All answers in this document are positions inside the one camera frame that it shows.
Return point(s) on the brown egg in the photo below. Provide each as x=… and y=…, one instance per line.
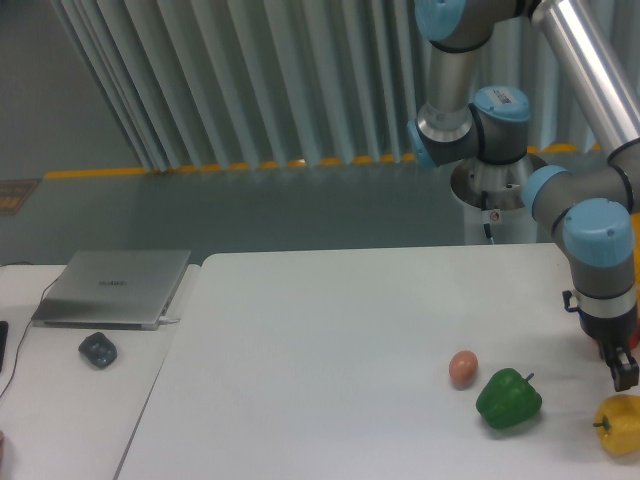
x=462, y=368

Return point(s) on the yellow plastic basket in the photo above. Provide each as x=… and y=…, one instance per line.
x=635, y=221

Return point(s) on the silver closed laptop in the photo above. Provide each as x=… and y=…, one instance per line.
x=119, y=289

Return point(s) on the black phone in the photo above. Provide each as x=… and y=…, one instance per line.
x=4, y=330

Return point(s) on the white folding partition screen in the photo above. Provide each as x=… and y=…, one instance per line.
x=220, y=85

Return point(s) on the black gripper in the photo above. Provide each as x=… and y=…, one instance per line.
x=612, y=337

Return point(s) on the person's hand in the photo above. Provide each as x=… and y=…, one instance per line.
x=2, y=446

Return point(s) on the green bell pepper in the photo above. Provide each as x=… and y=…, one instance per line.
x=508, y=399

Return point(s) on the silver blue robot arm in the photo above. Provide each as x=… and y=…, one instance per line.
x=589, y=216

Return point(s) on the yellow bell pepper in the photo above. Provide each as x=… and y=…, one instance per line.
x=616, y=423

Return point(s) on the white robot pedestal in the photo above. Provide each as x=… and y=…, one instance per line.
x=490, y=197

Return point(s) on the red bell pepper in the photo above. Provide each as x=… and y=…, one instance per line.
x=634, y=338

